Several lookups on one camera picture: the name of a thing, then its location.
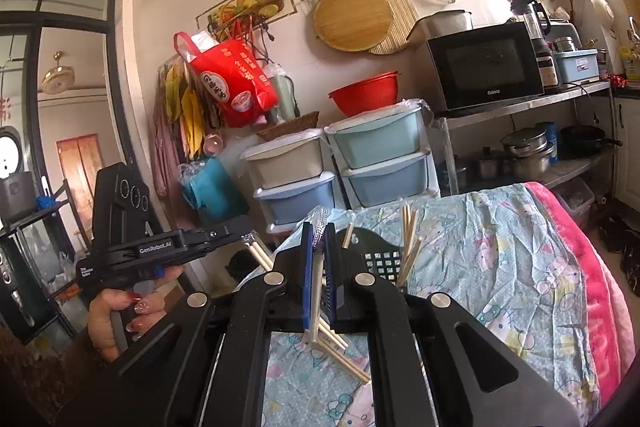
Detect wicker basket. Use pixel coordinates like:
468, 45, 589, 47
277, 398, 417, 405
257, 111, 321, 142

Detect white plastic drawer cabinet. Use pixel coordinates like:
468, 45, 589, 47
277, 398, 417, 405
324, 101, 441, 210
240, 129, 338, 238

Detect pale green bottle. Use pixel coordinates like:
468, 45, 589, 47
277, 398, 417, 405
270, 74, 301, 122

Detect black blender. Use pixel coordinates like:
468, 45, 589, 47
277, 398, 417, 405
510, 0, 561, 90

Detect cream plastic drawer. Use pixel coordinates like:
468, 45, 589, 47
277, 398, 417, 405
245, 139, 326, 188

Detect blue bag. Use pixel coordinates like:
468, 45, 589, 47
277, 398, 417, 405
181, 157, 248, 220

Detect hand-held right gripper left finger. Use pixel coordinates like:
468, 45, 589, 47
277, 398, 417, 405
117, 221, 316, 427

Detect red plastic basin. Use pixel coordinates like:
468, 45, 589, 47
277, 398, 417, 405
328, 72, 403, 118

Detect dark shoes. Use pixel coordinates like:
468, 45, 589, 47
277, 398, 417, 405
595, 212, 640, 278

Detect pink fleece blanket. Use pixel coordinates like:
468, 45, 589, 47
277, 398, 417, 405
525, 181, 628, 413

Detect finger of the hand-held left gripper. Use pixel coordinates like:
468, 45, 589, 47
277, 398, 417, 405
210, 216, 261, 256

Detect clear plastic storage box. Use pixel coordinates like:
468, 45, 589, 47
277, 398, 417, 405
552, 177, 596, 220

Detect cartoon printed tablecloth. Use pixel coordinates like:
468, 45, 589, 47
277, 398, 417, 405
235, 184, 608, 427

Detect blue can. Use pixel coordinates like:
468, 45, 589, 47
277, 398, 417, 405
535, 122, 557, 165

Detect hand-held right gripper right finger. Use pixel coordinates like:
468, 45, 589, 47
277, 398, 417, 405
324, 223, 583, 427

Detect blue plastic drawer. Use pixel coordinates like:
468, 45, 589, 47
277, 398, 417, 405
255, 179, 337, 225
345, 154, 433, 208

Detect round wooden board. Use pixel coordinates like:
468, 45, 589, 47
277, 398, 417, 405
314, 0, 393, 52

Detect kitchen counter cabinet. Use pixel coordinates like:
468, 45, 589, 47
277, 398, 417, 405
607, 77, 640, 212

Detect gold ceiling lamp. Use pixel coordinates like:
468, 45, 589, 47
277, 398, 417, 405
40, 52, 76, 95

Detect person's left forearm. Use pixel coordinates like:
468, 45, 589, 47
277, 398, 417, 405
0, 327, 126, 427

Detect teal plastic drawer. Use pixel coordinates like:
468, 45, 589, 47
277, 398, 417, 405
327, 109, 423, 168

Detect metal shelf rack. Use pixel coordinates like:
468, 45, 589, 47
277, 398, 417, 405
432, 79, 618, 198

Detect black microwave oven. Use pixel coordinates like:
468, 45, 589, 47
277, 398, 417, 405
426, 23, 546, 112

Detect round bamboo mat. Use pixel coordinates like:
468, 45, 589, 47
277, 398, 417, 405
365, 0, 418, 55

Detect red shopping bag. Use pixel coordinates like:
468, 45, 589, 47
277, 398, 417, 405
173, 32, 281, 128

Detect black metal shelf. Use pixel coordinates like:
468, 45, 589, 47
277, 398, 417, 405
0, 179, 96, 343

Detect yellow hanging bags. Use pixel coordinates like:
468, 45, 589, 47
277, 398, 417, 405
165, 62, 211, 158

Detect black glass door frame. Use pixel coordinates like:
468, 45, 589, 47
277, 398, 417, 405
0, 0, 166, 228

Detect light blue storage box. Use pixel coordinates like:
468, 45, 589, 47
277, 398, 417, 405
554, 49, 599, 84

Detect person's left hand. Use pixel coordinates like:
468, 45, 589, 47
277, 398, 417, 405
87, 264, 187, 363

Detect pink hanging cloth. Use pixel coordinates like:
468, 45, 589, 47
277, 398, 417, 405
151, 67, 183, 198

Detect fruit wall poster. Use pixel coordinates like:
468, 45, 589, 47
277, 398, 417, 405
195, 0, 301, 32

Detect small steel pot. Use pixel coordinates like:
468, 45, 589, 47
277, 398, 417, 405
440, 157, 471, 188
472, 147, 503, 180

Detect green plastic utensil holder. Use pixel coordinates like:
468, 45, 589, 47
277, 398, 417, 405
334, 227, 405, 295

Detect stacked steel pots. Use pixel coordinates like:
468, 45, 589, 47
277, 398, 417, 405
500, 127, 556, 180

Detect black frying pan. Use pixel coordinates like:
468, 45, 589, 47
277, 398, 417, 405
560, 124, 623, 155

